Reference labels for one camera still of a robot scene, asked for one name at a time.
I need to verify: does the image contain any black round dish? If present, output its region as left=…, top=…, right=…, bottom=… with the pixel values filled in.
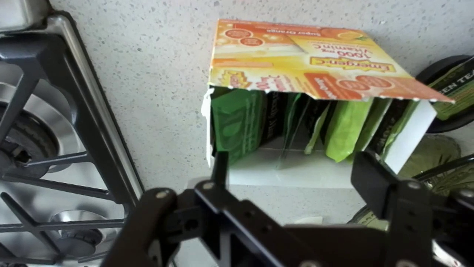
left=417, top=55, right=474, bottom=134

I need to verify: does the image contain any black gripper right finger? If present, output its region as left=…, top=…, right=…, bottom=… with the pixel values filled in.
left=352, top=153, right=408, bottom=221

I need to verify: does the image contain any green tea packets pile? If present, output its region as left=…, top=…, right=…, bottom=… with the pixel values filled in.
left=432, top=58, right=474, bottom=120

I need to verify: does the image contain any green glass plate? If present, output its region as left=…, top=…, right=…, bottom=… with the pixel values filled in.
left=353, top=135, right=474, bottom=230

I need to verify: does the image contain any black cast iron stove grate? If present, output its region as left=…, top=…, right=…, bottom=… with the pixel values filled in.
left=0, top=36, right=146, bottom=264

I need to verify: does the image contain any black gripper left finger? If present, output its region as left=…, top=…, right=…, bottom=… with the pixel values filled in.
left=195, top=152, right=241, bottom=218

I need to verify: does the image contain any steel gas stove top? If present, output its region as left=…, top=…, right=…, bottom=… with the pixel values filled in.
left=0, top=0, right=146, bottom=267

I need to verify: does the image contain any lime green tea packet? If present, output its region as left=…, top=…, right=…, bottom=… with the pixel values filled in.
left=325, top=101, right=373, bottom=162

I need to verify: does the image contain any orange cardboard tea box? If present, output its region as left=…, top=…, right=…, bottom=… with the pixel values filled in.
left=204, top=20, right=450, bottom=189

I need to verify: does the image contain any green black tea packet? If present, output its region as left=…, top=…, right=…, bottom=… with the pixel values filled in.
left=368, top=100, right=414, bottom=154

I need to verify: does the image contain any dark green tea packet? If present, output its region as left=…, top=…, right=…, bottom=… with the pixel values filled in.
left=213, top=91, right=266, bottom=163

